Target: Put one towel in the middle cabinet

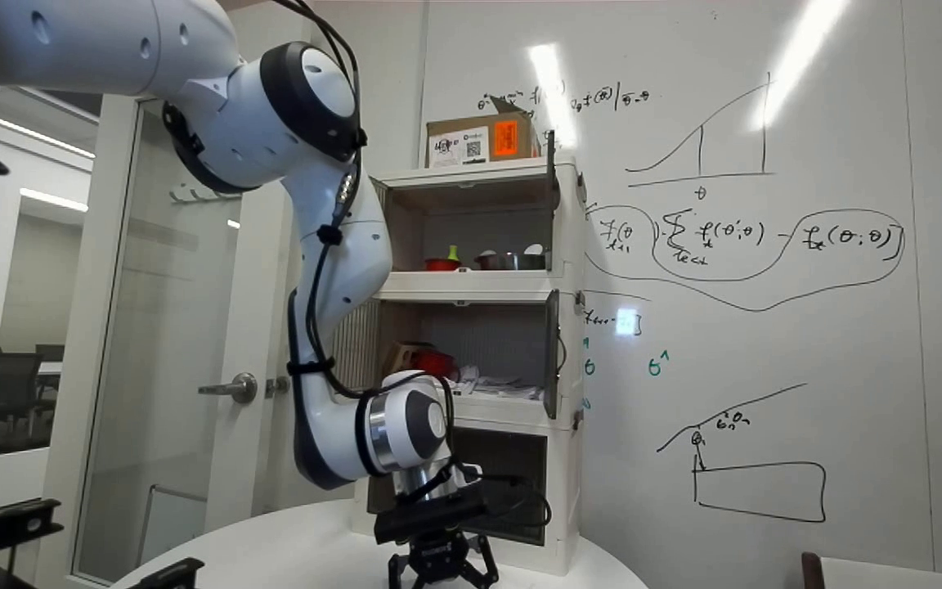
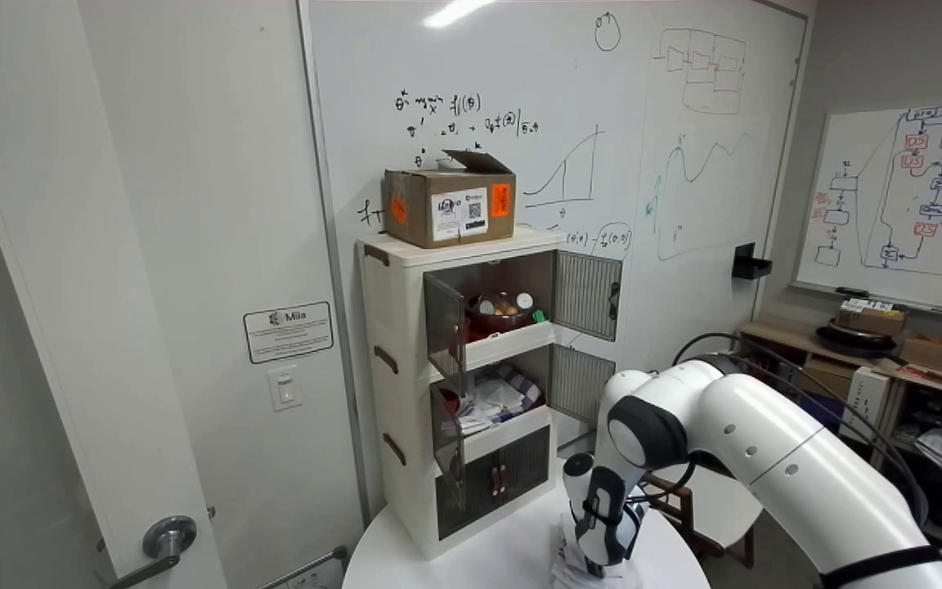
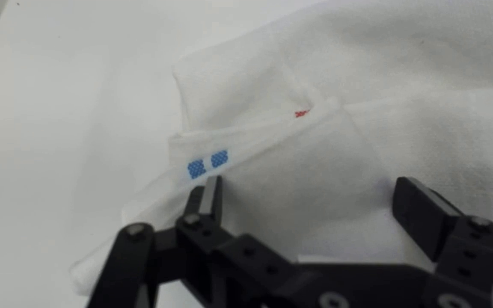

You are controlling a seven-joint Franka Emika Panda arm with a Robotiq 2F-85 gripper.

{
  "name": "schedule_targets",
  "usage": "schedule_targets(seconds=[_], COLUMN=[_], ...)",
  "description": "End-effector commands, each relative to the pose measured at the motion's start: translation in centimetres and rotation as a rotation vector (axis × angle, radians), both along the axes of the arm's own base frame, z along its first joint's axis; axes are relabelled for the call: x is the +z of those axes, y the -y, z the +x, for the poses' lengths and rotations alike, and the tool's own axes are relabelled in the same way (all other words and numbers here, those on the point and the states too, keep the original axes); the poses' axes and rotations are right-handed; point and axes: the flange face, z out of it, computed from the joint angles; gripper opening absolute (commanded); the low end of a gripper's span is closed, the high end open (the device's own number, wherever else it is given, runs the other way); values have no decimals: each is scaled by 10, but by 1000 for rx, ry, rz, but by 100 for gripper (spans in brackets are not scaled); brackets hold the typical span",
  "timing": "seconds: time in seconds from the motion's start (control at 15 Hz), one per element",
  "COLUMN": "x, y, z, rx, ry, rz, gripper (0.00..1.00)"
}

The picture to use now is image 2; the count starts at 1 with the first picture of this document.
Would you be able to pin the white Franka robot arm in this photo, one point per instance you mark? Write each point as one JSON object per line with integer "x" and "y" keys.
{"x": 777, "y": 459}

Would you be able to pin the cardboard box with labels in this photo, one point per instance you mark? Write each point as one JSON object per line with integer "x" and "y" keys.
{"x": 444, "y": 207}

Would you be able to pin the large wall whiteboard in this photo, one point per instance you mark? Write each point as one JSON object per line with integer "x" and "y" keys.
{"x": 647, "y": 132}

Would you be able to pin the pile of striped towels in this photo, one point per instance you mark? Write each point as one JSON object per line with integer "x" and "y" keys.
{"x": 499, "y": 396}

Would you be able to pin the white three-tier cabinet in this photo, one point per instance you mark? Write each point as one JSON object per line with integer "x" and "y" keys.
{"x": 394, "y": 314}

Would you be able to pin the wooden desk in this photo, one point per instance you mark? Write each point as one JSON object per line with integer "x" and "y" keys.
{"x": 930, "y": 395}

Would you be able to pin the black wall holder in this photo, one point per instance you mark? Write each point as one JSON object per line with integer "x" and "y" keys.
{"x": 749, "y": 262}

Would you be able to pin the white-lidded jar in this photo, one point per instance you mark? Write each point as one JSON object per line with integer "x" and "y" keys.
{"x": 524, "y": 302}

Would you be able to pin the small cardboard box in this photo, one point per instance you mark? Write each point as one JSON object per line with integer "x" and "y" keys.
{"x": 871, "y": 323}

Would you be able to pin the black round device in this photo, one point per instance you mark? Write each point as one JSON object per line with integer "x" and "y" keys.
{"x": 852, "y": 340}

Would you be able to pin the white wall sign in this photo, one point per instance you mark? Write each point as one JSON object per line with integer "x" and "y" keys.
{"x": 289, "y": 331}

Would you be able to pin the white light switch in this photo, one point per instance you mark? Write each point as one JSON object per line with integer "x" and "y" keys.
{"x": 287, "y": 389}

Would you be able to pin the white blue-striped towel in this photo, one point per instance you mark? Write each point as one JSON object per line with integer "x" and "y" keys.
{"x": 569, "y": 567}

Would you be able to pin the flat cardboard box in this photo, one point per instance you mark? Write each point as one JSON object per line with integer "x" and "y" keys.
{"x": 938, "y": 353}

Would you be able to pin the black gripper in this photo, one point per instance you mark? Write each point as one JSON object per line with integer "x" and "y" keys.
{"x": 610, "y": 527}

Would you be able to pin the wooden chair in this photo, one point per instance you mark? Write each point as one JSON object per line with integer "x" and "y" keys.
{"x": 710, "y": 512}

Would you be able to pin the framed whiteboard with diagram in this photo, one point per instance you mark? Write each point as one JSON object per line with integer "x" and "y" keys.
{"x": 899, "y": 207}

